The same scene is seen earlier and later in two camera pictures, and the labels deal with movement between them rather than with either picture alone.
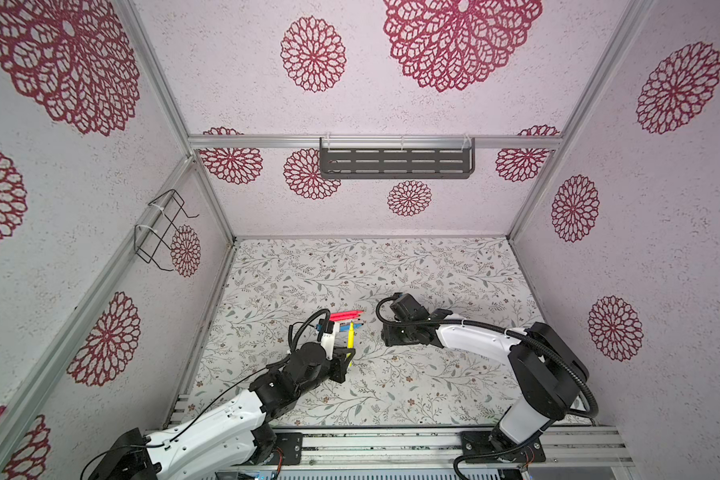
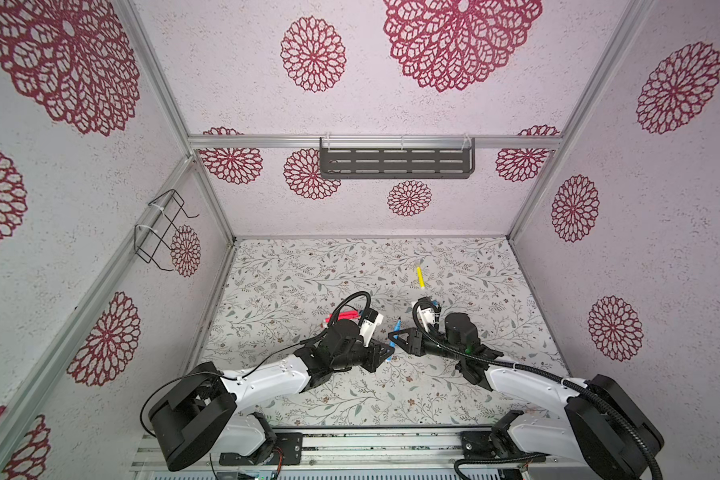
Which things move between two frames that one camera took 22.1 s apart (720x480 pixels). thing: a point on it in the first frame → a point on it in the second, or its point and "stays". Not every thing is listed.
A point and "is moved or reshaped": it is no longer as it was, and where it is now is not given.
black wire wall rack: (156, 226) stays
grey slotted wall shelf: (396, 162) stays
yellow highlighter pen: (351, 339) is moved or reshaped
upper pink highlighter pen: (345, 315) stays
